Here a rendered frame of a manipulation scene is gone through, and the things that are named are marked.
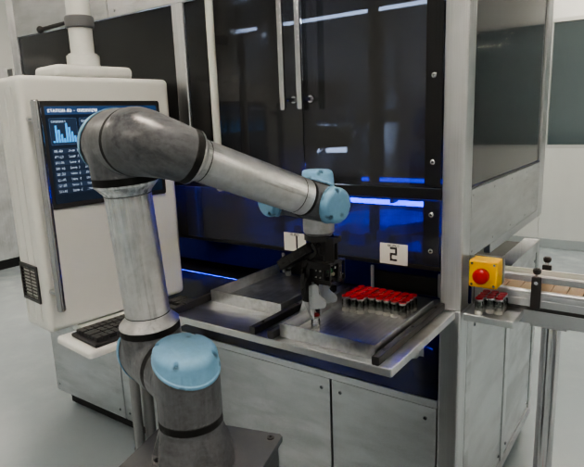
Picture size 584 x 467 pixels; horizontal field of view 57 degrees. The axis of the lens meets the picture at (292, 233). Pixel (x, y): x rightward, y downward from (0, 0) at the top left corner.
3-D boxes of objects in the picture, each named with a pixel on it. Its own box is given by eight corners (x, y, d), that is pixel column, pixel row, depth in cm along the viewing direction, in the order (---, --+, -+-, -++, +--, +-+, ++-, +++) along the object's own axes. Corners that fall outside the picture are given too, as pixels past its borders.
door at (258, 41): (197, 177, 195) (184, 2, 182) (305, 182, 168) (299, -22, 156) (196, 177, 194) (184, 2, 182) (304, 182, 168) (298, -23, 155)
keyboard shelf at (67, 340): (166, 298, 198) (166, 291, 198) (217, 314, 180) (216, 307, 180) (44, 337, 166) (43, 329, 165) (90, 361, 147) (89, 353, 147)
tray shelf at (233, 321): (268, 276, 193) (267, 271, 192) (464, 309, 153) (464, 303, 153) (165, 318, 155) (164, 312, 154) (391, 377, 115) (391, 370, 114)
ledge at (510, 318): (478, 304, 157) (478, 298, 156) (526, 312, 149) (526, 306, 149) (463, 320, 145) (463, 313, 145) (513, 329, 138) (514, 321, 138)
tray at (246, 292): (278, 272, 190) (278, 263, 189) (343, 283, 175) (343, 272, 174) (211, 300, 163) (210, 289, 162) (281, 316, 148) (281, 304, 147)
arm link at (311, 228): (296, 217, 128) (315, 212, 135) (297, 236, 129) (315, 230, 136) (323, 220, 124) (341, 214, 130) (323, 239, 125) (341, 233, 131)
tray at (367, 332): (349, 297, 161) (349, 285, 160) (433, 312, 146) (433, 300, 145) (280, 336, 134) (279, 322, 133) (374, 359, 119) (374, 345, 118)
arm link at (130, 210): (147, 410, 100) (94, 108, 86) (117, 382, 112) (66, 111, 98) (205, 385, 107) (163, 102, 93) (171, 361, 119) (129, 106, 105)
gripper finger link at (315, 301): (323, 324, 129) (323, 286, 128) (302, 321, 132) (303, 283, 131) (329, 321, 131) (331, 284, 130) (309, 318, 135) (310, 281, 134)
